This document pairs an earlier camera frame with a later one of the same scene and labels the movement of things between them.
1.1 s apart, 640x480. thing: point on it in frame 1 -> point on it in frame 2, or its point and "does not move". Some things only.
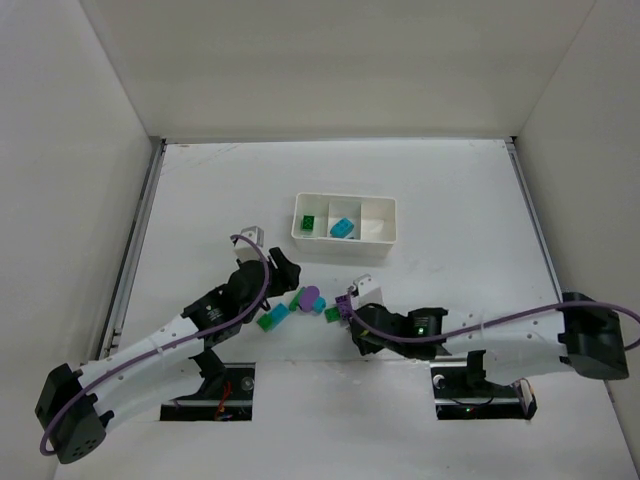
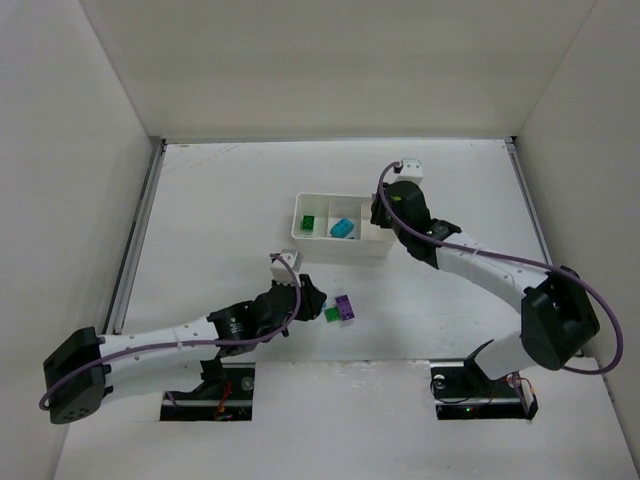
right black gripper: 360,326 -> 382,211
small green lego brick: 332,314 does not move
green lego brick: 309,222 does not move
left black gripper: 279,270 -> 304,298
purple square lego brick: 345,304 does not move
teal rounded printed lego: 342,228 does not move
